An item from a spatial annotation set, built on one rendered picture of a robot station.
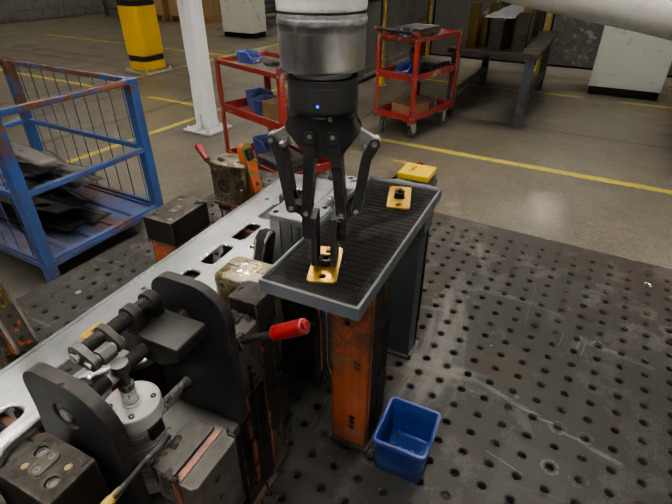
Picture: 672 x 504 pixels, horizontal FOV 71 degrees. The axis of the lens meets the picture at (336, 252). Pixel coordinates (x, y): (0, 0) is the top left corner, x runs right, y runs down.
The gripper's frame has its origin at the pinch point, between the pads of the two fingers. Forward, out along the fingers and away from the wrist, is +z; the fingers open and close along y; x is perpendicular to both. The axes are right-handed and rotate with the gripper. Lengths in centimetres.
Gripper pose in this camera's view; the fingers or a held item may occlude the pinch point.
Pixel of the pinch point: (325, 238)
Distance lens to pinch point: 60.2
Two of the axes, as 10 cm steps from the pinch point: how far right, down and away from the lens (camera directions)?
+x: -1.3, 5.3, -8.4
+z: 0.0, 8.5, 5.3
